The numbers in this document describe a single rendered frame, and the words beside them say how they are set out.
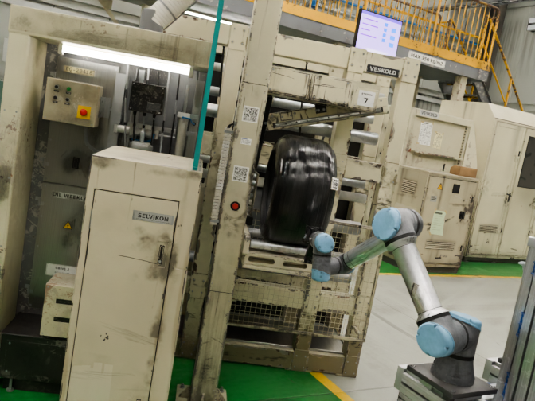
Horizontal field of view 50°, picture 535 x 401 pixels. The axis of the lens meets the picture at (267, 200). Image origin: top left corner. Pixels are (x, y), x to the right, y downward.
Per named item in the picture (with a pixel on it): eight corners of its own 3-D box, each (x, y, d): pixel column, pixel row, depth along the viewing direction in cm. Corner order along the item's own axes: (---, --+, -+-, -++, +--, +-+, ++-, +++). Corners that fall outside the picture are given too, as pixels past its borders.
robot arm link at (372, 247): (427, 204, 217) (338, 256, 248) (411, 203, 210) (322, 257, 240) (440, 231, 213) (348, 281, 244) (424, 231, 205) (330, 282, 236)
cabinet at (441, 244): (408, 273, 689) (430, 171, 672) (377, 258, 739) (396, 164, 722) (460, 274, 734) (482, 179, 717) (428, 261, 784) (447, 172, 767)
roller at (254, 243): (247, 242, 279) (246, 249, 276) (248, 236, 276) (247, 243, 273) (316, 251, 284) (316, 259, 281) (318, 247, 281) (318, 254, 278)
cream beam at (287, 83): (265, 92, 297) (270, 64, 295) (260, 94, 321) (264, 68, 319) (376, 113, 305) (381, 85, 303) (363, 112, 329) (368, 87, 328)
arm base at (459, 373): (482, 384, 199) (489, 358, 198) (452, 388, 192) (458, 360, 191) (451, 365, 212) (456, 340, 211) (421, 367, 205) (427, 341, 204)
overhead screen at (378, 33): (352, 59, 625) (361, 7, 618) (349, 59, 629) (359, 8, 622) (393, 69, 655) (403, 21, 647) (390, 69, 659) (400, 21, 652)
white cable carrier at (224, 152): (209, 223, 279) (225, 127, 273) (209, 222, 284) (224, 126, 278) (218, 225, 280) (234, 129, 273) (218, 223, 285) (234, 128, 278)
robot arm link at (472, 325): (482, 354, 201) (490, 317, 199) (462, 360, 191) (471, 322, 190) (451, 340, 209) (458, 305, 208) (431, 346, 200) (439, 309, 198)
